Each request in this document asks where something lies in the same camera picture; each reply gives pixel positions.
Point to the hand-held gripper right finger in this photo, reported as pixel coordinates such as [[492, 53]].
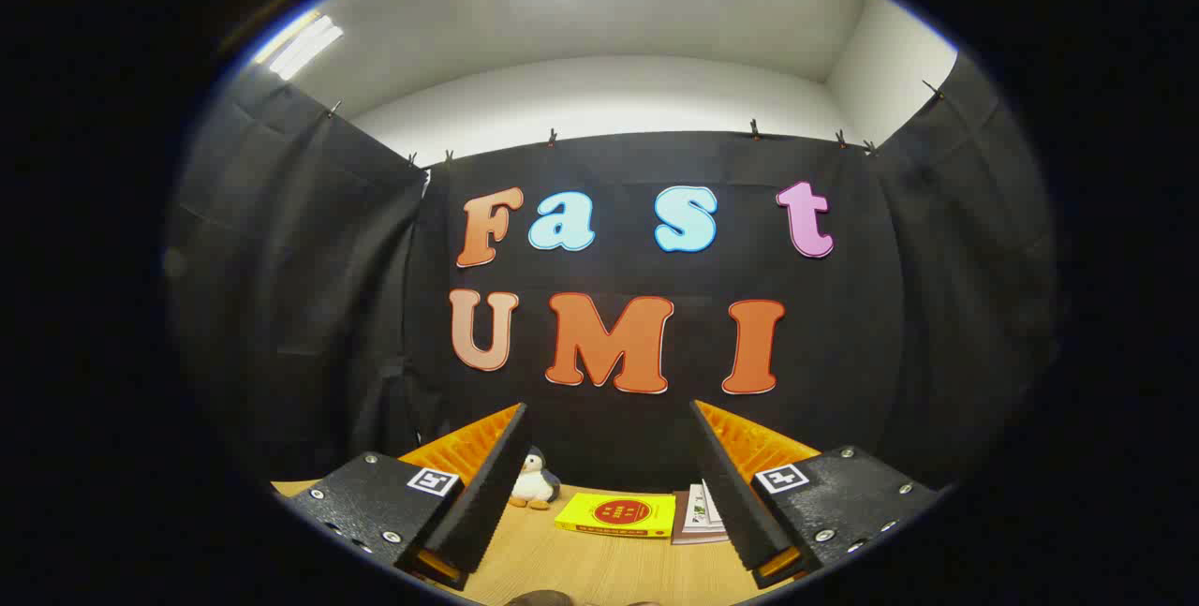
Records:
[[726, 494]]

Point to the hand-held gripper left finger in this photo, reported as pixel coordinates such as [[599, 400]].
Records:
[[492, 494]]

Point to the illustrated white book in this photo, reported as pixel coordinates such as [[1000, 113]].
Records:
[[701, 508]]

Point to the penguin plush toy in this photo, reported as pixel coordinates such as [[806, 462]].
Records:
[[536, 484]]

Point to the yellow book with red circle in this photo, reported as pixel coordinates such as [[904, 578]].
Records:
[[618, 514]]

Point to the ceiling light panel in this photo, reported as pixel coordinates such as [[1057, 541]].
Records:
[[304, 44]]

